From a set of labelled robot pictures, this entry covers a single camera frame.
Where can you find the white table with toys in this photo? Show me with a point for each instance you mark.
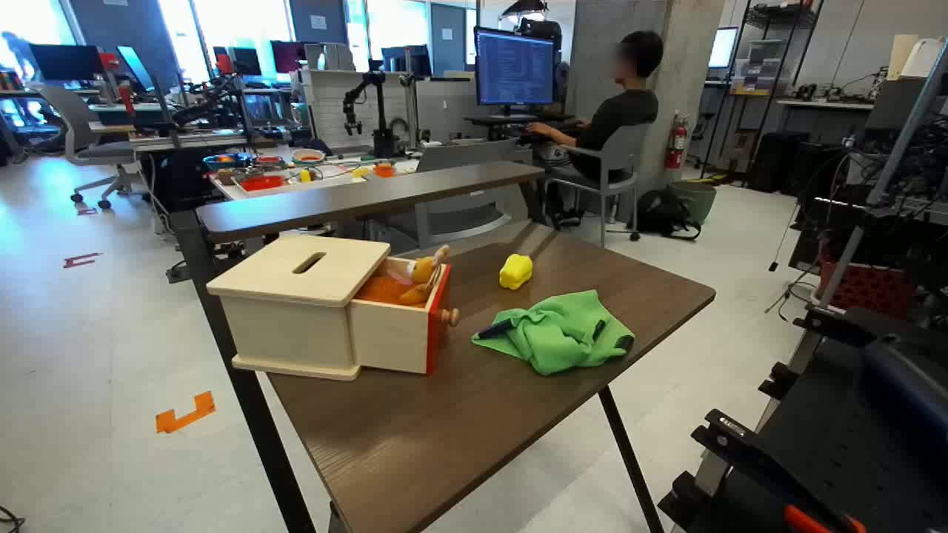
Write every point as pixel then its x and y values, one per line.
pixel 296 172

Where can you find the long grey desk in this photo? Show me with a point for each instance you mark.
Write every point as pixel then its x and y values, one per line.
pixel 373 193

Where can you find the large computer monitor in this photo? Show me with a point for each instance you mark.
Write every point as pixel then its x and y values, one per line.
pixel 512 70

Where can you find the orange-faced wooden drawer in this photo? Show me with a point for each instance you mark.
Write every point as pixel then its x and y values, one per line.
pixel 402 327

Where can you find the red perforated crate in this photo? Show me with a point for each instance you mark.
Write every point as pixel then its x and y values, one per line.
pixel 868 287

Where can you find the seated person in black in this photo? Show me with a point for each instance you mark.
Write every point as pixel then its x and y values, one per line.
pixel 610 120

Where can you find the black backpack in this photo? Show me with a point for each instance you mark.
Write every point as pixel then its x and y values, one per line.
pixel 666 212

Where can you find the small black robot arm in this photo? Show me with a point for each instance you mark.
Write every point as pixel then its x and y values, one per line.
pixel 368 107

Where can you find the yellow toy block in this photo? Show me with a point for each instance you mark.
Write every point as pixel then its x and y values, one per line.
pixel 516 270

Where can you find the brown wooden table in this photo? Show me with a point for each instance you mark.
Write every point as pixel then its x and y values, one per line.
pixel 474 415

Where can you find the grey office chair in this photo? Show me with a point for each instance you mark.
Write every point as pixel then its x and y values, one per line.
pixel 610 172

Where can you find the orange plush toy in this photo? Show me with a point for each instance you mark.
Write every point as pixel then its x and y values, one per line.
pixel 413 280

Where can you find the black metal shelf rack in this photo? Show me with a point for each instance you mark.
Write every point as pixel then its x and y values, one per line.
pixel 759 70

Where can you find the green towel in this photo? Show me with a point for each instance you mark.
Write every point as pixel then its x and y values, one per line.
pixel 564 333

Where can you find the white rolling office chair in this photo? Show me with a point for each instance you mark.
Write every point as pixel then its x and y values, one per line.
pixel 93 145

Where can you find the red fire extinguisher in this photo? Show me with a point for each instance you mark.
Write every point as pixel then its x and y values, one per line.
pixel 675 144

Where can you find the cream wooden box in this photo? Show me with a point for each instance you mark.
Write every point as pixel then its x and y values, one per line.
pixel 290 301

